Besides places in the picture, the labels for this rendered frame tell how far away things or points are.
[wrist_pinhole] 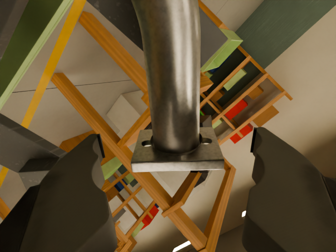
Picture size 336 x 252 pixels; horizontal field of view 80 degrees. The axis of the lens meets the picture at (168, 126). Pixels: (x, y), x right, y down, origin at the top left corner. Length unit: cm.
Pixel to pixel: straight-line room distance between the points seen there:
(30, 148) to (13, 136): 2
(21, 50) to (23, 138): 14
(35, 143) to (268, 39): 602
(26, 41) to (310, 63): 605
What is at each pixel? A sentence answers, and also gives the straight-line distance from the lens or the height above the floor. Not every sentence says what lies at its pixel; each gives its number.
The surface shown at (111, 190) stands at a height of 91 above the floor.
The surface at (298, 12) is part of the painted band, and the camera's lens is 623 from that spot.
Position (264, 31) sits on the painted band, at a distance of 614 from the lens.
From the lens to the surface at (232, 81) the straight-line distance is 559.
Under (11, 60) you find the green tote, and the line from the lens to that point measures 34.
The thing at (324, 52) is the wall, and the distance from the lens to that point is 622.
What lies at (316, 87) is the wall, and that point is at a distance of 623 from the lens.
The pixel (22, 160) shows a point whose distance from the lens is 25.
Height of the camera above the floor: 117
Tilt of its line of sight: 6 degrees down
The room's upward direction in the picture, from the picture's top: 138 degrees clockwise
